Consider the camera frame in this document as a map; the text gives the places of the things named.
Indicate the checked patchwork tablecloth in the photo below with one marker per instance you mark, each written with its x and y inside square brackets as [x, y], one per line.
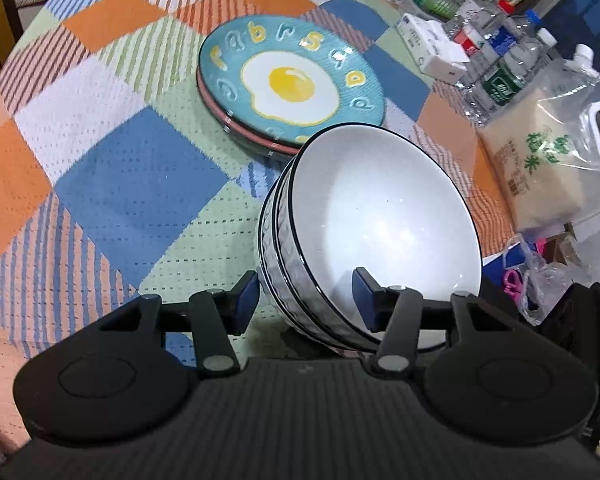
[130, 185]

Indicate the pink plate underneath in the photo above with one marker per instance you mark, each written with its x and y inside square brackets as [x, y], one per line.
[250, 137]

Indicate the clear crumpled plastic bag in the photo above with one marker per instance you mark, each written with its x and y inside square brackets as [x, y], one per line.
[545, 280]

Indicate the pink scissors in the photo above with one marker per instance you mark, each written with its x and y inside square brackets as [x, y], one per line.
[512, 285]

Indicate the green label water bottle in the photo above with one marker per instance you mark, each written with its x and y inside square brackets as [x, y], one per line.
[510, 77]

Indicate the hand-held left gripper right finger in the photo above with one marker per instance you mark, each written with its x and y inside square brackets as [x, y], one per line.
[364, 301]

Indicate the white bowl with dark rim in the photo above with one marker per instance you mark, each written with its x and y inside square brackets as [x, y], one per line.
[266, 255]
[380, 200]

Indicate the teal fried egg plate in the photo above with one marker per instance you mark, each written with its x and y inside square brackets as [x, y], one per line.
[290, 85]

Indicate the blue label water bottle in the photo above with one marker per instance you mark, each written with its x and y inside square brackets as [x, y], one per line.
[507, 37]

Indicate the red label water bottle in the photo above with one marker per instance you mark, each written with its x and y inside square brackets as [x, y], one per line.
[472, 35]

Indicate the white power adapter box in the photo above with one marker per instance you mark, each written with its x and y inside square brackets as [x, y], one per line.
[435, 47]

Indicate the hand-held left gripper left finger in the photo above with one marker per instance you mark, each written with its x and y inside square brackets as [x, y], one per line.
[247, 301]

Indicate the clear white cap water bottle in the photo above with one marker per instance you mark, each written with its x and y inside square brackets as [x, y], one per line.
[480, 7]

